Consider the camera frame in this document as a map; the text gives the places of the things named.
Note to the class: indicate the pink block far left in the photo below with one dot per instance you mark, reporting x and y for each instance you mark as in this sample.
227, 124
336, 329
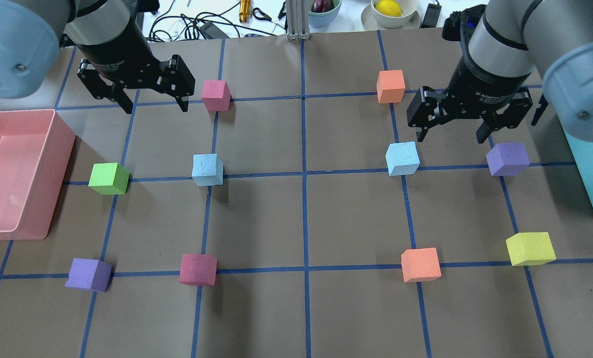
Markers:
216, 95

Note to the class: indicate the pink block near left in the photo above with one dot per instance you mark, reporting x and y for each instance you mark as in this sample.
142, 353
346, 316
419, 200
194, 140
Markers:
198, 270

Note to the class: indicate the aluminium frame post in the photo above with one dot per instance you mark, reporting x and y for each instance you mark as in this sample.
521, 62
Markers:
297, 16

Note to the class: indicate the yellow block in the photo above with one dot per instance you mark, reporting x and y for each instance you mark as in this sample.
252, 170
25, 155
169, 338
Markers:
530, 249

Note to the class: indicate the yellow handled tool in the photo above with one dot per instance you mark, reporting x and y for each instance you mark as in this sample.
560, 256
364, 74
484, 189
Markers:
245, 11

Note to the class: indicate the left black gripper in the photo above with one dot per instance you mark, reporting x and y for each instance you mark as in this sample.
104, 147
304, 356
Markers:
119, 52

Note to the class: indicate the pink block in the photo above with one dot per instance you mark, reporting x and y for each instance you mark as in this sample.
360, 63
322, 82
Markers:
216, 95
198, 270

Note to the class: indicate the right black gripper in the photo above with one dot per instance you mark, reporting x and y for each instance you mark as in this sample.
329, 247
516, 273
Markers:
483, 75

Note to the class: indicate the purple block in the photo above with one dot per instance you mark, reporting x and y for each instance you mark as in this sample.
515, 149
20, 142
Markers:
507, 159
89, 275

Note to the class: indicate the pink plastic bin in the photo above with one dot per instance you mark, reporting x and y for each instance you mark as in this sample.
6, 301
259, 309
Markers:
35, 149

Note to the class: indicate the green bowl with fruit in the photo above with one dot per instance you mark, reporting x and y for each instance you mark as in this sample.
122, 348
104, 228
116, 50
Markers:
322, 12

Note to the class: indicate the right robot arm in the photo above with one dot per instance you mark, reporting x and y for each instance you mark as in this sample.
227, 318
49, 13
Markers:
502, 43

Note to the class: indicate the yellow lemon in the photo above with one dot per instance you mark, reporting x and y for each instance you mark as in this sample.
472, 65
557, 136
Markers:
389, 8

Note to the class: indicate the purple block right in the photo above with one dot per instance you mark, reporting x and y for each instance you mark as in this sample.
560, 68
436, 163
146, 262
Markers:
507, 159

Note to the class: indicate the black scissors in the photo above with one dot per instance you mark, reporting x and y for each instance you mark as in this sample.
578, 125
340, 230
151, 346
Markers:
260, 15

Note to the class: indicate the black power adapter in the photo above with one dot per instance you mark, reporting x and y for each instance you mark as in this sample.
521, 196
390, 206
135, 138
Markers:
432, 15

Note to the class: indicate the purple block left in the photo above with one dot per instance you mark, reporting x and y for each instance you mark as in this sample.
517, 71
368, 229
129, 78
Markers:
89, 275

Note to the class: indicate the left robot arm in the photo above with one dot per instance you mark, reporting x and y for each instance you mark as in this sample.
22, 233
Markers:
31, 30

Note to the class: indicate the bowl with lemon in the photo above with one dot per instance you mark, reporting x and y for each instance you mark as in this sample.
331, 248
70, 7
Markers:
372, 20

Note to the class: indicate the orange block far right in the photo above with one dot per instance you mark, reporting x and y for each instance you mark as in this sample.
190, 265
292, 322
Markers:
390, 86

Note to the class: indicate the green block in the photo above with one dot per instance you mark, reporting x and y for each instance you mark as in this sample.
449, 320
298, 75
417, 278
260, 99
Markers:
109, 179

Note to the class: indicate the light blue block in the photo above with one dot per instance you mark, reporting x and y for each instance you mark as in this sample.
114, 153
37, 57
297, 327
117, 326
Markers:
402, 159
207, 170

